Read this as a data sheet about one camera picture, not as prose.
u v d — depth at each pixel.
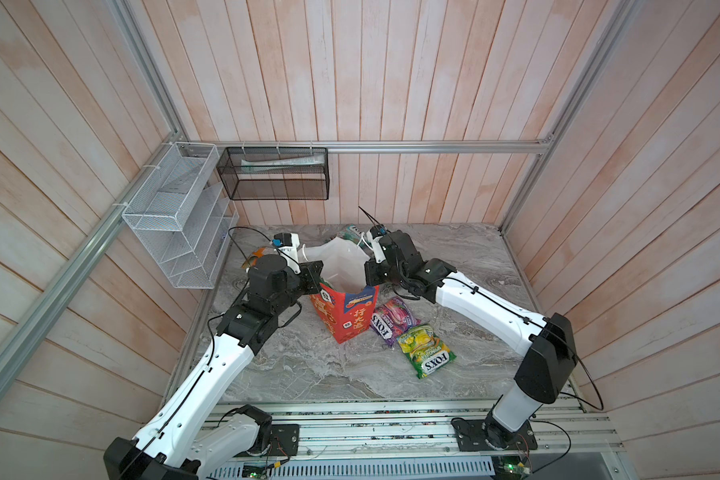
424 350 0.86
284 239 0.61
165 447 0.38
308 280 0.62
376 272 0.72
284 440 0.73
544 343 0.44
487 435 0.65
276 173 1.04
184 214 0.67
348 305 0.75
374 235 0.71
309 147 0.93
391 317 0.93
